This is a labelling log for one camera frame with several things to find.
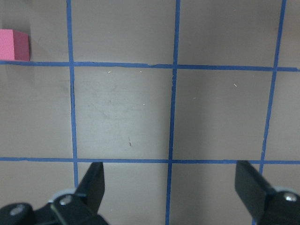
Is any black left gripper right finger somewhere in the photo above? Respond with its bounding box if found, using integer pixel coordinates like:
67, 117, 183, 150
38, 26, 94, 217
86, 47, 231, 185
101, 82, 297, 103
234, 160, 276, 222

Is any pink foam cube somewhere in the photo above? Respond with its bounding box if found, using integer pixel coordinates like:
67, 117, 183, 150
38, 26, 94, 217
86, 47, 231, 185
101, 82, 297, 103
0, 29, 30, 61

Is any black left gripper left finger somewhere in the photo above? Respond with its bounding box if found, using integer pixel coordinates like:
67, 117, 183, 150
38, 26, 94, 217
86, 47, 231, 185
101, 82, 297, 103
75, 162, 105, 217

